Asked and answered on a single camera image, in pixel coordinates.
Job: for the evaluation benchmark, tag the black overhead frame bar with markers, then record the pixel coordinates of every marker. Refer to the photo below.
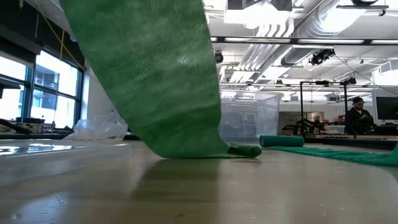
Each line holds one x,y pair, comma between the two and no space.
292,40

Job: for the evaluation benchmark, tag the teal green bandage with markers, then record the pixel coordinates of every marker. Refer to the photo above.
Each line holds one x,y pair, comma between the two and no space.
342,155

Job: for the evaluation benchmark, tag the black computer monitor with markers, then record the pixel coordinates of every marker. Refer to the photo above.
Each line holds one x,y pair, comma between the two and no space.
387,107

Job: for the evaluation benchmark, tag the clear plastic container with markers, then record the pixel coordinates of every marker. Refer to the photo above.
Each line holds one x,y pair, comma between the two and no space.
252,118

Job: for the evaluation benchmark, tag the black overhead camera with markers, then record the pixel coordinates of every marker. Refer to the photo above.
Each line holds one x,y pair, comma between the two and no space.
321,56

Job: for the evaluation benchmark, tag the person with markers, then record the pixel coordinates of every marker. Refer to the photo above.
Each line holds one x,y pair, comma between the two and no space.
357,119

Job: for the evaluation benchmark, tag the black background gantry frame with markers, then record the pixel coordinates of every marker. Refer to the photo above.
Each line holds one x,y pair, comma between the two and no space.
301,102

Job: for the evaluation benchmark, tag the grass green bandage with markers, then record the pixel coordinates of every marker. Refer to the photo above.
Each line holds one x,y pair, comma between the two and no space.
155,77

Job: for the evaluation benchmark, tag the crumpled clear plastic bag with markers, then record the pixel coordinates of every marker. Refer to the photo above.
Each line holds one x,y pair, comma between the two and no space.
99,129

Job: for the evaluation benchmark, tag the blue framed window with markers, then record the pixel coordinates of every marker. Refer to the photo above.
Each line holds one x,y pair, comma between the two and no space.
56,74

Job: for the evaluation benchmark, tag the round black ceiling device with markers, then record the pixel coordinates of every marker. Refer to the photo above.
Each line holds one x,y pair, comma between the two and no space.
219,57

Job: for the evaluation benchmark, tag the background black robot arm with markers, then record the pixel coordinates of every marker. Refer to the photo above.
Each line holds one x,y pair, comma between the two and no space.
306,127

